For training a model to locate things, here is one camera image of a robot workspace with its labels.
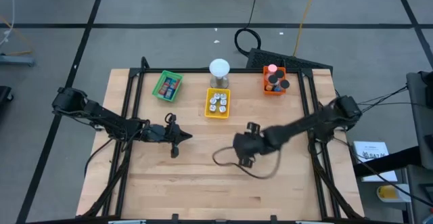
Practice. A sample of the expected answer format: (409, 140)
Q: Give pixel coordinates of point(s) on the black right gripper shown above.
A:
(252, 127)

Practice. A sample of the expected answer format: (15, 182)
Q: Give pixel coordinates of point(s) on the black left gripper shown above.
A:
(173, 136)

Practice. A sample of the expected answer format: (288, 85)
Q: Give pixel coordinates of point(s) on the light blue USB wall charger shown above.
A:
(216, 96)

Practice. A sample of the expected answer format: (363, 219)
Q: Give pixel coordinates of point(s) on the cyan digital clock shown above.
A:
(168, 80)

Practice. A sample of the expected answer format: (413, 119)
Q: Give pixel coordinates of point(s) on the pink hourglass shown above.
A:
(272, 68)

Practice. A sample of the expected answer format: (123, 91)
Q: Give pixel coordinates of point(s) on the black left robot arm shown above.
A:
(101, 117)

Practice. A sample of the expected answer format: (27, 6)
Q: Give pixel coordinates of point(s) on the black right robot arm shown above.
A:
(304, 124)

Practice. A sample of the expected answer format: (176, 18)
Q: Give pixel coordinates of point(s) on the yellow plastic basket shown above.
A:
(208, 114)

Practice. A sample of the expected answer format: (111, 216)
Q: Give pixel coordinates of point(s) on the orange plastic basket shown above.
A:
(270, 92)

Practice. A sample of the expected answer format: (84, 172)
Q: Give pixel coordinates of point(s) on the green plastic basket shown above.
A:
(159, 90)

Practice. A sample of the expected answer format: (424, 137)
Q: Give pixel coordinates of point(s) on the white bulb lamp metal base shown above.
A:
(219, 67)

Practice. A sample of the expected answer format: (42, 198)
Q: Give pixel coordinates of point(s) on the black perforated metal stand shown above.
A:
(270, 59)

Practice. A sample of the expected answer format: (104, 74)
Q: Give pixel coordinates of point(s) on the black table clamp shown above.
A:
(175, 217)
(273, 218)

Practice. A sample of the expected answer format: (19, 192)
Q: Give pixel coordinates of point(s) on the white booklet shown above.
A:
(372, 149)

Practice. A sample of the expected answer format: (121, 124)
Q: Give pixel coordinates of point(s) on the black bar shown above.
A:
(389, 163)

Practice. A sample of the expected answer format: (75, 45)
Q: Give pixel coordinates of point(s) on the yellow and white bottle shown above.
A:
(387, 193)

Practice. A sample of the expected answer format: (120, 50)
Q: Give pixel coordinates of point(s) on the grey equipment cart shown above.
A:
(421, 122)

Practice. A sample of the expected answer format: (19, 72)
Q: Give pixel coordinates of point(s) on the grey floor stand base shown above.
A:
(17, 61)

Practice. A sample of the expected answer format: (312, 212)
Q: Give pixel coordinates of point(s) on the black floor object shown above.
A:
(4, 95)

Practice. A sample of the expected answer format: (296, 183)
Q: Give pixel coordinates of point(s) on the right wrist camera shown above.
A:
(248, 144)

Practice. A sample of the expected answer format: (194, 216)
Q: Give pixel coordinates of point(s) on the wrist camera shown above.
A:
(248, 144)
(154, 132)

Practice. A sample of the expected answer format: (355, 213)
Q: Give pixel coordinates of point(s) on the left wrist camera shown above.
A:
(154, 132)

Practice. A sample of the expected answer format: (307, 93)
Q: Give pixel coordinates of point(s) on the black aluminium table frame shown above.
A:
(196, 70)

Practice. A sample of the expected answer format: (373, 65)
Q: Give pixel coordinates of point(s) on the silver aluminium bracket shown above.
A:
(313, 222)
(126, 222)

